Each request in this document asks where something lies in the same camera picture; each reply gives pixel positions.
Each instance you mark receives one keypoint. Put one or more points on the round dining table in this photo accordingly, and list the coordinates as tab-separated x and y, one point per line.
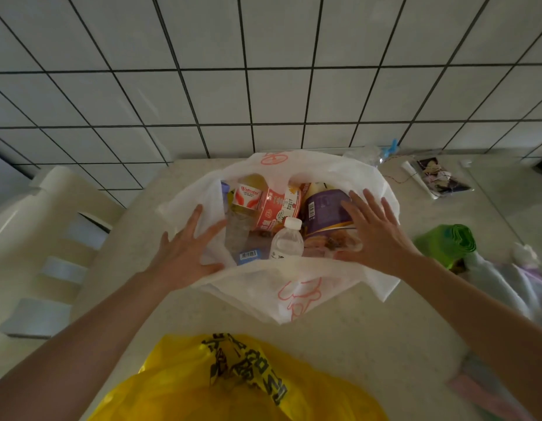
385	346

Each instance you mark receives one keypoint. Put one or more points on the green bag roll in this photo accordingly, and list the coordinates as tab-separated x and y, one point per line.
444	243

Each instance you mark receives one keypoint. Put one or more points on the yellow plastic bag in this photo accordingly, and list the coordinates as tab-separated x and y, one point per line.
174	390

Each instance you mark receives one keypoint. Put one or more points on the person's left forearm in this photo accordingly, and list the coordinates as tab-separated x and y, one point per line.
78	346

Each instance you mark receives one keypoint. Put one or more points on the person's right hand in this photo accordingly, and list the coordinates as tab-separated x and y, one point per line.
380	245

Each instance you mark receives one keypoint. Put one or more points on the white slatted chair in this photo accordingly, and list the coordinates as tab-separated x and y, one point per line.
34	241

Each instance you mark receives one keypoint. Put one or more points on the person's left hand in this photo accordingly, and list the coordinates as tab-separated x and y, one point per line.
179	263

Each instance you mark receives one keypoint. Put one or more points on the purple instant noodles cup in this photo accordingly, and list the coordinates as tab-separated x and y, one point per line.
326	210

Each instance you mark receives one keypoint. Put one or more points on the person's right forearm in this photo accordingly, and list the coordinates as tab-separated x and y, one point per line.
486	320

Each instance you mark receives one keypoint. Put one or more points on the small clear blue-cap bottle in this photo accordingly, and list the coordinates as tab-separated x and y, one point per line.
372	153

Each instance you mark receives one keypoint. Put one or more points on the white label water bottle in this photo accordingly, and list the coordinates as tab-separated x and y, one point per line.
287	241

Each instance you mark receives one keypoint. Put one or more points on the red-label water bottle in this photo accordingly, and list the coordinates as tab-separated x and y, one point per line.
247	197

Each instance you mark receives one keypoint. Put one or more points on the red instant noodle cup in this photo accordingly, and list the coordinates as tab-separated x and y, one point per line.
275	208

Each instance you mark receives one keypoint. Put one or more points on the white plastic bag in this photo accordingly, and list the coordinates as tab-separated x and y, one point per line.
262	289

